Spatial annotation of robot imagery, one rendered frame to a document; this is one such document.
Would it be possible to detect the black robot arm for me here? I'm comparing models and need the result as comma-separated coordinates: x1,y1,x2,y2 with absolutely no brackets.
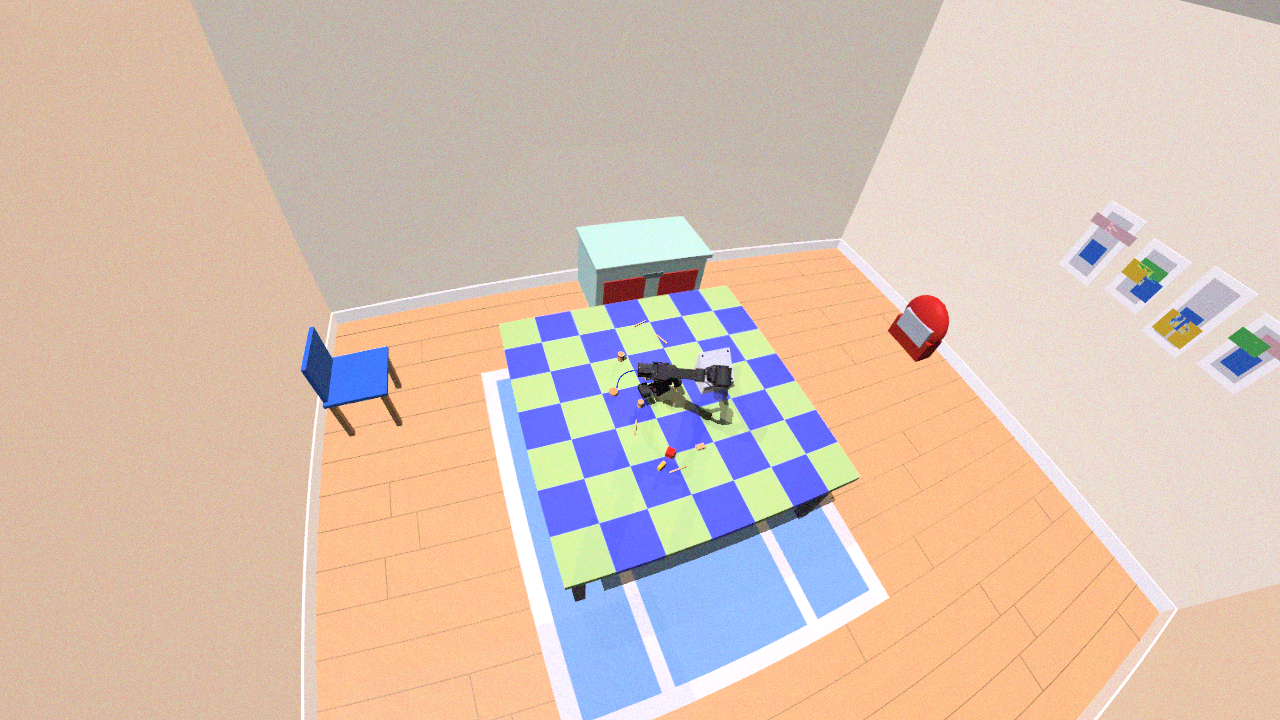
637,363,732,389

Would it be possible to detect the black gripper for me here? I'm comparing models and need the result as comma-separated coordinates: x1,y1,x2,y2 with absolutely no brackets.
637,378,682,398

